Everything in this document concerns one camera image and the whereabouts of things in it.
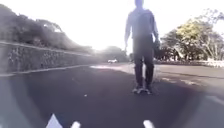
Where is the person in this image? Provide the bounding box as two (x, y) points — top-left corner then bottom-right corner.
(123, 0), (162, 95)

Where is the row of trees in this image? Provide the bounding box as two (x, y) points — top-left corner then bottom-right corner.
(159, 9), (224, 62)

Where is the low stone wall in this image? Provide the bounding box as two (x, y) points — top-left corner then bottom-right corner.
(154, 59), (224, 69)

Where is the grey stone wall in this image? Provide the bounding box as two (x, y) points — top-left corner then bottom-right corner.
(0, 40), (102, 75)

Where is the white car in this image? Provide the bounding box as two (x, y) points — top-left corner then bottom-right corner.
(107, 58), (119, 64)

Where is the robot's own part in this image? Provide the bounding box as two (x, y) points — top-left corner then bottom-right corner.
(70, 120), (82, 128)
(142, 119), (156, 128)

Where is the wooded hillside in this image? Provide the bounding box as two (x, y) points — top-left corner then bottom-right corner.
(0, 3), (98, 54)

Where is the grey asphalt road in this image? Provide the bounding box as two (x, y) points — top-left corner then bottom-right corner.
(0, 62), (224, 128)

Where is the clump of trees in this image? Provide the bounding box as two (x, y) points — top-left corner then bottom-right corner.
(98, 45), (130, 63)

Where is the pale concrete kerb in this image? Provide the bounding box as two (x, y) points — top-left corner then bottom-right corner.
(0, 63), (92, 78)

